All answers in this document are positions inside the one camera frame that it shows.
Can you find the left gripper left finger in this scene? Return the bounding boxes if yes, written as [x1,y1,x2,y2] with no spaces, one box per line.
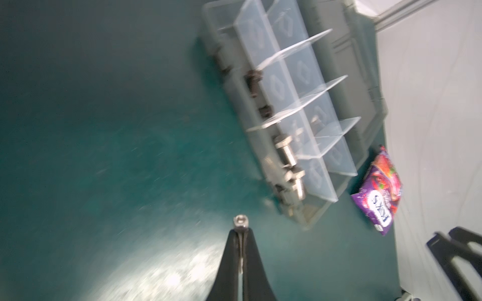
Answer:
[206,230,241,301]

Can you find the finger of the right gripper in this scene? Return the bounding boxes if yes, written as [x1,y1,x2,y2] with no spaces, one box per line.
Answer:
[448,227,481,248]
[426,233,481,300]

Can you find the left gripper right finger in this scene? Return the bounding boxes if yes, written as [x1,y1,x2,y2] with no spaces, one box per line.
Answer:
[240,228,277,300]

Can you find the black bolt pair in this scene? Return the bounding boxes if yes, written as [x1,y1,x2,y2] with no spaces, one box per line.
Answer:
[245,70,263,99]
[259,105,273,120]

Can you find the large silver hex bolt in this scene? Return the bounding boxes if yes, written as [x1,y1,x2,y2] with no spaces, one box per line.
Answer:
[273,134,297,168]

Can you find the pink Fox's candy bag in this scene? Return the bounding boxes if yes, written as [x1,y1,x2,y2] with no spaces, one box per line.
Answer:
[351,145,402,236]

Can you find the clear compartment organizer box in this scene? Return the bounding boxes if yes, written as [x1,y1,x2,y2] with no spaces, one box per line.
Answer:
[202,1,387,228]

